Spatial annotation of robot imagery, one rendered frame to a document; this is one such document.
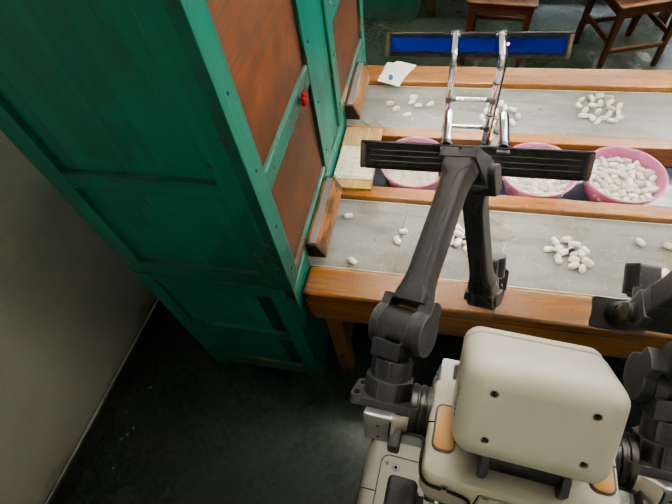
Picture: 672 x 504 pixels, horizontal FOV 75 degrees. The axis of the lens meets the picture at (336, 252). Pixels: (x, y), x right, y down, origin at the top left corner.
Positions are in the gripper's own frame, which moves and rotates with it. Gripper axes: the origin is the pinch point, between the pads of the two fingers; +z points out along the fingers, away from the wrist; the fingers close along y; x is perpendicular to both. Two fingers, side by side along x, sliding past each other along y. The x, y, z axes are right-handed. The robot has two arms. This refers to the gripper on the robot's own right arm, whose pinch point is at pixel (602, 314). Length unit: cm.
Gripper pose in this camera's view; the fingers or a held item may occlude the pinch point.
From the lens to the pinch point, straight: 119.6
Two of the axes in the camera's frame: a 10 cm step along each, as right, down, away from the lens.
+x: -1.9, 9.8, -0.9
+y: -9.6, -1.6, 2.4
